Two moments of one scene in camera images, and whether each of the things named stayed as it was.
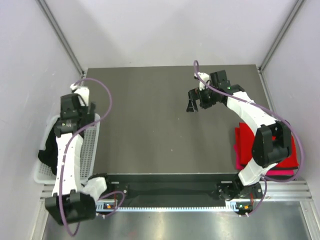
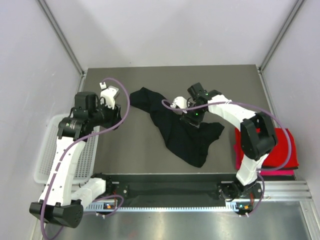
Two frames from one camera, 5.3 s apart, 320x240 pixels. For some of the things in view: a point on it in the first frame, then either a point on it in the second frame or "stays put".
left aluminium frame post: [62, 37] stays put
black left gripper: [89, 112] → [114, 114]
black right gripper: [194, 95] → [189, 119]
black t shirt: [49, 155] → [185, 141]
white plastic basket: [44, 174] stays put
